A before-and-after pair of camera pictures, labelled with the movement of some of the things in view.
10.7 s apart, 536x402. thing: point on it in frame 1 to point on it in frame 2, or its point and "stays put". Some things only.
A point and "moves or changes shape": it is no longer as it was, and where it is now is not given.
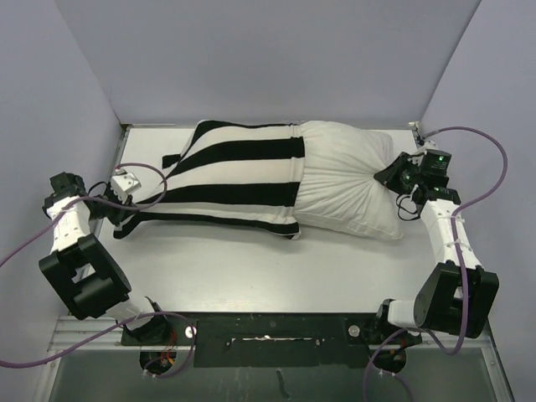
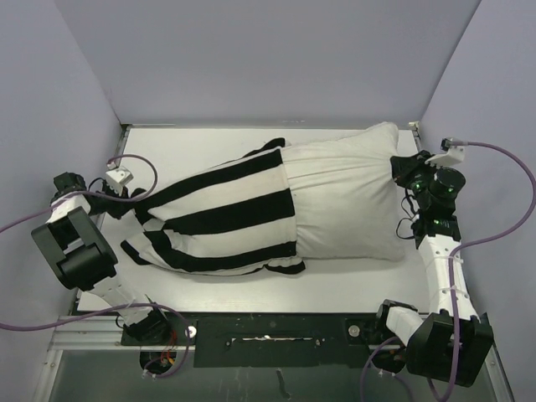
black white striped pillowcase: [244, 176] to [237, 218]
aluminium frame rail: [69, 331] stays put
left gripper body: [100, 210] stays put
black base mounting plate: [275, 340] stays put
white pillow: [338, 188] moves or changes shape
